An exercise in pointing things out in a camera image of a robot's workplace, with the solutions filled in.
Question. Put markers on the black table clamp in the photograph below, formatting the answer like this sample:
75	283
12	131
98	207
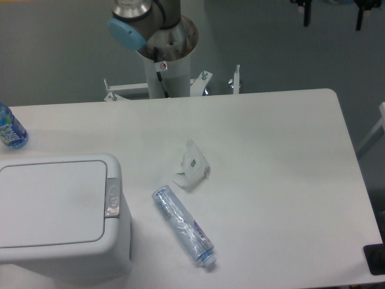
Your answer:
374	254

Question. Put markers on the black hanging tool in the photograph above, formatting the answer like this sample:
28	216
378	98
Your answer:
365	5
306	7

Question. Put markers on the silver trash can push button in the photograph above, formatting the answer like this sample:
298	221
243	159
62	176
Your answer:
112	197

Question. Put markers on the crushed clear plastic bottle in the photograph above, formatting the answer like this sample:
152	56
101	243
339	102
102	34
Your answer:
185	227

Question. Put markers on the crumpled white plastic wrapper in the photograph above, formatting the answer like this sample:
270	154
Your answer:
194	167

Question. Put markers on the blue label water bottle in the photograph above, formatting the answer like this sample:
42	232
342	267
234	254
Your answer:
13	134

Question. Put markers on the black hanging tool left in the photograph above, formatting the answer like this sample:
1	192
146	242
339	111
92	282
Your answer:
306	7

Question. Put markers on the white pedestal base frame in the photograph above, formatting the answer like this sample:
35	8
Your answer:
198	87

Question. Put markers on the white trash can body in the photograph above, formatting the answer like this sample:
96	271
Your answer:
106	257

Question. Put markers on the white frame at right edge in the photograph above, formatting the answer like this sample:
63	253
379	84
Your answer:
374	134

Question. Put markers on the black hanging tool right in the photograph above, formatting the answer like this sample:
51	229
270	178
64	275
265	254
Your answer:
365	5

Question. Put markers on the white trash can lid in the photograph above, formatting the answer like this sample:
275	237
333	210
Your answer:
52	203

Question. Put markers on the silver robot arm blue cap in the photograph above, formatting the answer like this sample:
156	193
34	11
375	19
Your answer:
157	30

